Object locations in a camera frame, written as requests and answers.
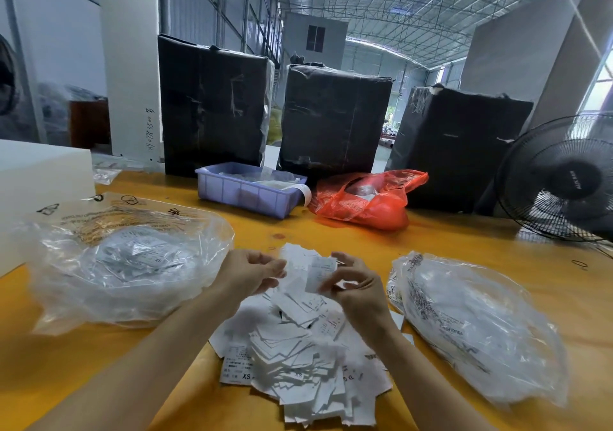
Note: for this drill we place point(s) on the person's left hand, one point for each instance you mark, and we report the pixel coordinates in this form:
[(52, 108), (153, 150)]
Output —
[(244, 272)]

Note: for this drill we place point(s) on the person's right hand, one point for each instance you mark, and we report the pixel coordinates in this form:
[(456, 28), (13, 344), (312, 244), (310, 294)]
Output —
[(359, 297)]

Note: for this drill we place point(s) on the white paper label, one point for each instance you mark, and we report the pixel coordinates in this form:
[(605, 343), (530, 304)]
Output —
[(320, 272)]

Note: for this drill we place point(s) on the pile of white labels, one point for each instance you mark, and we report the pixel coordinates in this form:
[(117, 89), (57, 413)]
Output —
[(306, 349)]

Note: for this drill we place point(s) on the large clear bag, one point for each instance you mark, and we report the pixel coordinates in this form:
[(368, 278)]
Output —
[(129, 268)]

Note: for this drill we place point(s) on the clear plastic bag black print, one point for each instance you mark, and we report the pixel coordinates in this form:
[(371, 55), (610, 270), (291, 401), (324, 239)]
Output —
[(479, 330)]

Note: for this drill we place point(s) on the person's right forearm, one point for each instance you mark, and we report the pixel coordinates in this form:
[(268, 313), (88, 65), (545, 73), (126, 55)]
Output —
[(431, 392)]

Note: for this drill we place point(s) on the person's left forearm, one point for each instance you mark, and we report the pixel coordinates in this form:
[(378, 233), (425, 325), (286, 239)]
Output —
[(134, 378)]

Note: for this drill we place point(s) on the red plastic bag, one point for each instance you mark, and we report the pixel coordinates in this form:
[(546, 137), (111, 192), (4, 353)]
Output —
[(369, 201)]

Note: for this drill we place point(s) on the blue plastic bin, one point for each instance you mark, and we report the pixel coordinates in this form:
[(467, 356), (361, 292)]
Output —
[(244, 190)]

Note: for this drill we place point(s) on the large black wrapped bale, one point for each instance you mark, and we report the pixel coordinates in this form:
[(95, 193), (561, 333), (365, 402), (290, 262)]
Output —
[(460, 150), (216, 108), (335, 124)]

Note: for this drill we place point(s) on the brown wooden cabinet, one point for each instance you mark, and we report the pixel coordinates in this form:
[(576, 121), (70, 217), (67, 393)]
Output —
[(90, 124)]

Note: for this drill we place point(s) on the white foam box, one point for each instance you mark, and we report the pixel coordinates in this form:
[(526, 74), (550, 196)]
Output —
[(38, 201)]

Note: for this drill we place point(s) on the black table fan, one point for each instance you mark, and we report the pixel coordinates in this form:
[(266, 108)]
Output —
[(565, 179)]

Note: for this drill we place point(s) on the white pillar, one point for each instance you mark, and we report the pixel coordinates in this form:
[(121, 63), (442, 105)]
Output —
[(129, 62)]

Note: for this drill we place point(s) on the grey cabin with window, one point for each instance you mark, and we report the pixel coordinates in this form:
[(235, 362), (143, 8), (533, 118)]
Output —
[(314, 41)]

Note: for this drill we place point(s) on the black standing fan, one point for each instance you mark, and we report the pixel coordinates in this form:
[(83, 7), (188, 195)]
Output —
[(6, 73)]

